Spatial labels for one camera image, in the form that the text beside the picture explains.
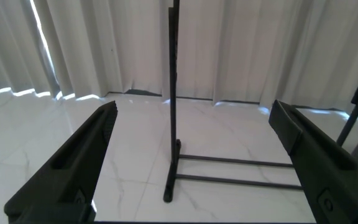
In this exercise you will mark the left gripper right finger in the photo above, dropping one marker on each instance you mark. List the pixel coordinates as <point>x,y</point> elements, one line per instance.
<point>337,193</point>

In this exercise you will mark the black clothes rack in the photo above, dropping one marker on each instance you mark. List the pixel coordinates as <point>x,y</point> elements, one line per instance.
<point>173,93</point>

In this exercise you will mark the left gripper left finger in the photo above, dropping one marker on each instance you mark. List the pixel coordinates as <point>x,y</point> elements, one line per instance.
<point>57,186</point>

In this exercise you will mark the white curtain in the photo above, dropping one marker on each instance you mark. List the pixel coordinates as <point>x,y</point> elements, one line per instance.
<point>244,46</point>

